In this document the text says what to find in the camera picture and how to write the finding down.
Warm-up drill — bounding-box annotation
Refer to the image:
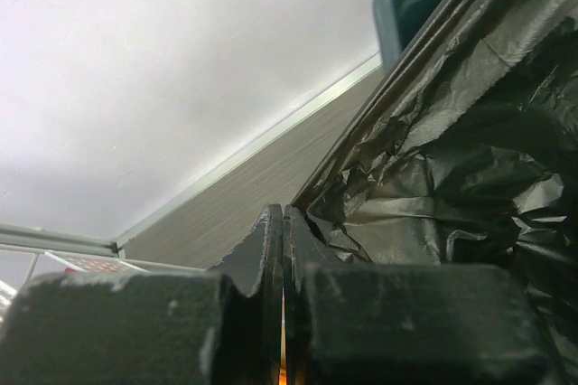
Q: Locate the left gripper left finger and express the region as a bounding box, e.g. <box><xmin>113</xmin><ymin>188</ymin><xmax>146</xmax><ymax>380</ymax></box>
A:
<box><xmin>1</xmin><ymin>204</ymin><xmax>283</xmax><ymax>384</ymax></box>

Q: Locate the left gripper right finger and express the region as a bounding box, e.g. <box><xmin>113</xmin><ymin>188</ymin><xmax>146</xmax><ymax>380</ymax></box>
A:
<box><xmin>284</xmin><ymin>207</ymin><xmax>549</xmax><ymax>384</ymax></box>

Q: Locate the black trash bag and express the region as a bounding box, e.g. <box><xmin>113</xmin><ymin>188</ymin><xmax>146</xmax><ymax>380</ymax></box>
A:
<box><xmin>290</xmin><ymin>0</ymin><xmax>577</xmax><ymax>384</ymax></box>

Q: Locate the white wire shelf rack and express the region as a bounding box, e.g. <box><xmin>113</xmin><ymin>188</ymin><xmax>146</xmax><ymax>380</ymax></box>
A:
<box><xmin>1</xmin><ymin>244</ymin><xmax>196</xmax><ymax>317</ymax></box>

